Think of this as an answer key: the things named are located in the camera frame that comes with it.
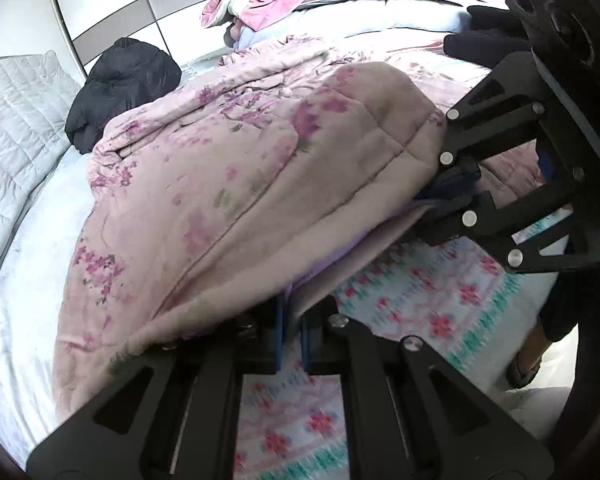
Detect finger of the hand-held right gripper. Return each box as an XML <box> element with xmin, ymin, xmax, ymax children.
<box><xmin>432</xmin><ymin>51</ymin><xmax>548</xmax><ymax>196</ymax></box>
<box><xmin>415</xmin><ymin>187</ymin><xmax>600</xmax><ymax>275</ymax></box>

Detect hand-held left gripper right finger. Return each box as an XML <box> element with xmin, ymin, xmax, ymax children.
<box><xmin>301</xmin><ymin>312</ymin><xmax>556</xmax><ymax>480</ymax></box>

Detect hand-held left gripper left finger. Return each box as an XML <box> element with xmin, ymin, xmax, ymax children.
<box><xmin>27</xmin><ymin>301</ymin><xmax>286</xmax><ymax>480</ymax></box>

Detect pink floral padded coat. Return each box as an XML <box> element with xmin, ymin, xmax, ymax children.
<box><xmin>52</xmin><ymin>35</ymin><xmax>546</xmax><ymax>431</ymax></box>

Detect black fleece garment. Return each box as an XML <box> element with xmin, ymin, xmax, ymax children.
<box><xmin>442</xmin><ymin>5</ymin><xmax>536</xmax><ymax>71</ymax></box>

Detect patterned knit-print bed sheet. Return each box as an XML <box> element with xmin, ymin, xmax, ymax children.
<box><xmin>232</xmin><ymin>25</ymin><xmax>571</xmax><ymax>480</ymax></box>

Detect person's leg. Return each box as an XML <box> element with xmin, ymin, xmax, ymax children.
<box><xmin>505</xmin><ymin>260</ymin><xmax>581</xmax><ymax>391</ymax></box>

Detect grey shoe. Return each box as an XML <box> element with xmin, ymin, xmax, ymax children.
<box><xmin>505</xmin><ymin>352</ymin><xmax>543</xmax><ymax>390</ymax></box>

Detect light blue quilt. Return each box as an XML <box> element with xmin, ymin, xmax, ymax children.
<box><xmin>232</xmin><ymin>0</ymin><xmax>476</xmax><ymax>53</ymax></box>

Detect pale white bed sheet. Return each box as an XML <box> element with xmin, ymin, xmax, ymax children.
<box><xmin>0</xmin><ymin>145</ymin><xmax>111</xmax><ymax>461</ymax></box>

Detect black puffer jacket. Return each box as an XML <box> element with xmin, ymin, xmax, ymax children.
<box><xmin>64</xmin><ymin>37</ymin><xmax>183</xmax><ymax>156</ymax></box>

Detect grey quilted headboard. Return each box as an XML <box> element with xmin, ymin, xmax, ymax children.
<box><xmin>0</xmin><ymin>50</ymin><xmax>83</xmax><ymax>301</ymax></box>

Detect white and grey wardrobe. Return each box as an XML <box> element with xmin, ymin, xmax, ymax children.
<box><xmin>40</xmin><ymin>0</ymin><xmax>211</xmax><ymax>76</ymax></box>

